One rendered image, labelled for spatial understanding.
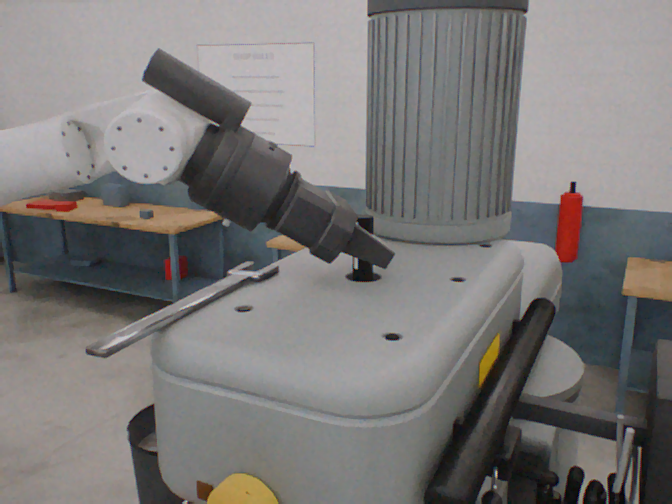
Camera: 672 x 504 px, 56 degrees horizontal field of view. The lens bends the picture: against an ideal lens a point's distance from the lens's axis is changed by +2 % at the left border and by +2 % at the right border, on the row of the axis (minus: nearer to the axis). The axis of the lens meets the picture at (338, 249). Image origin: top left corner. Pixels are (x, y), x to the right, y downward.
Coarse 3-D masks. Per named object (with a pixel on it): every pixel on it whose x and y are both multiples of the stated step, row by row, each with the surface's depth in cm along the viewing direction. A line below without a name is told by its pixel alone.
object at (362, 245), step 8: (360, 232) 63; (352, 240) 63; (360, 240) 63; (368, 240) 63; (376, 240) 64; (344, 248) 63; (352, 248) 63; (360, 248) 64; (368, 248) 64; (376, 248) 64; (384, 248) 64; (352, 256) 64; (360, 256) 64; (368, 256) 64; (376, 256) 64; (384, 256) 64; (392, 256) 64; (376, 264) 64; (384, 264) 64
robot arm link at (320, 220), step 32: (256, 160) 58; (288, 160) 60; (256, 192) 58; (288, 192) 60; (320, 192) 64; (224, 224) 63; (256, 224) 60; (288, 224) 59; (320, 224) 60; (352, 224) 59; (320, 256) 60
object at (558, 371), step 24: (552, 360) 123; (576, 360) 123; (528, 384) 113; (552, 384) 113; (576, 384) 114; (528, 432) 105; (552, 432) 105; (576, 432) 122; (528, 456) 103; (552, 456) 105; (576, 456) 135; (528, 480) 104
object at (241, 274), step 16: (240, 272) 65; (256, 272) 65; (272, 272) 67; (208, 288) 60; (224, 288) 60; (176, 304) 56; (192, 304) 56; (144, 320) 52; (160, 320) 52; (176, 320) 54; (112, 336) 49; (128, 336) 49; (144, 336) 50; (96, 352) 47; (112, 352) 47
